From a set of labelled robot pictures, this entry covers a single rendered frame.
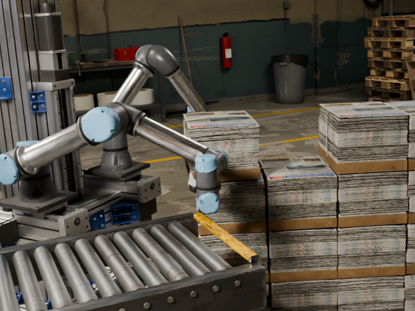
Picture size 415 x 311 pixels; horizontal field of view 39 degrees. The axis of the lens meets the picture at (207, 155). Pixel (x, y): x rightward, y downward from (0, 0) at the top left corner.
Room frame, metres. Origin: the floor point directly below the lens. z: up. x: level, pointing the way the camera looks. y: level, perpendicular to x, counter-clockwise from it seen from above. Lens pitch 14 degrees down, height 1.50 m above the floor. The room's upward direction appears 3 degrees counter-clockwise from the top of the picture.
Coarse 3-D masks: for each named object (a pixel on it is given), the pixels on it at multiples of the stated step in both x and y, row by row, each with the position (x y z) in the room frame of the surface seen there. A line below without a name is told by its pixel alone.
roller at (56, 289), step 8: (40, 248) 1.75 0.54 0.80; (40, 256) 1.70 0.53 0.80; (48, 256) 1.69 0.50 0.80; (40, 264) 1.65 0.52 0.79; (48, 264) 1.62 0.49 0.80; (40, 272) 1.62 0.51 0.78; (48, 272) 1.57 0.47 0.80; (56, 272) 1.57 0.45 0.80; (48, 280) 1.52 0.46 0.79; (56, 280) 1.51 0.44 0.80; (48, 288) 1.49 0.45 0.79; (56, 288) 1.46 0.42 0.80; (64, 288) 1.47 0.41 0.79; (56, 296) 1.42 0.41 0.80; (64, 296) 1.41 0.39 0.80; (56, 304) 1.38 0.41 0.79; (64, 304) 1.37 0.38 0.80; (72, 304) 1.38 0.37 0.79
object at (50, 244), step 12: (180, 216) 1.99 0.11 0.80; (192, 216) 1.98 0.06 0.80; (108, 228) 1.90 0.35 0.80; (120, 228) 1.89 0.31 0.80; (132, 228) 1.89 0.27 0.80; (144, 228) 1.91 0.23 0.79; (192, 228) 1.97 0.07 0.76; (48, 240) 1.82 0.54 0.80; (60, 240) 1.81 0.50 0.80; (72, 240) 1.81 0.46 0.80; (132, 240) 1.89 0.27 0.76; (0, 252) 1.73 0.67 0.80; (12, 252) 1.74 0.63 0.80; (96, 252) 1.84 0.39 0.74; (120, 252) 1.87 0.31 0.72; (144, 252) 1.90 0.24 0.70; (12, 264) 1.74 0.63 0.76; (36, 264) 1.77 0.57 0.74; (60, 264) 1.79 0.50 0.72; (12, 276) 1.74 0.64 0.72; (36, 276) 1.76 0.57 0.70
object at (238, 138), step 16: (192, 128) 2.27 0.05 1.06; (208, 128) 2.27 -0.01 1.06; (224, 128) 2.28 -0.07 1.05; (240, 128) 2.28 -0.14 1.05; (256, 128) 2.29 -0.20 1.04; (208, 144) 2.28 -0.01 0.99; (224, 144) 2.29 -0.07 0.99; (240, 144) 2.29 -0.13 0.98; (256, 144) 2.30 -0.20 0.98; (240, 160) 2.29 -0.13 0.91; (256, 160) 2.30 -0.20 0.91
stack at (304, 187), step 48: (240, 192) 2.29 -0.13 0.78; (288, 192) 2.30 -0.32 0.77; (336, 192) 2.31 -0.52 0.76; (384, 192) 2.30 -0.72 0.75; (240, 240) 2.29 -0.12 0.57; (288, 240) 2.29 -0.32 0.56; (336, 240) 2.29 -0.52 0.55; (384, 240) 2.29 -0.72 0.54; (288, 288) 2.29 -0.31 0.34; (336, 288) 2.30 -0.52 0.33; (384, 288) 2.30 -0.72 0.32
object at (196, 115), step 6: (186, 114) 2.60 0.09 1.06; (192, 114) 2.58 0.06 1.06; (198, 114) 2.58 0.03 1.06; (204, 114) 2.57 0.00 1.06; (210, 114) 2.57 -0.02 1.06; (216, 114) 2.56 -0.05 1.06; (222, 114) 2.56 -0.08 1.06; (228, 114) 2.55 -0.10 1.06; (234, 114) 2.55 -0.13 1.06; (240, 114) 2.54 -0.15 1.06; (246, 114) 2.53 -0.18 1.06
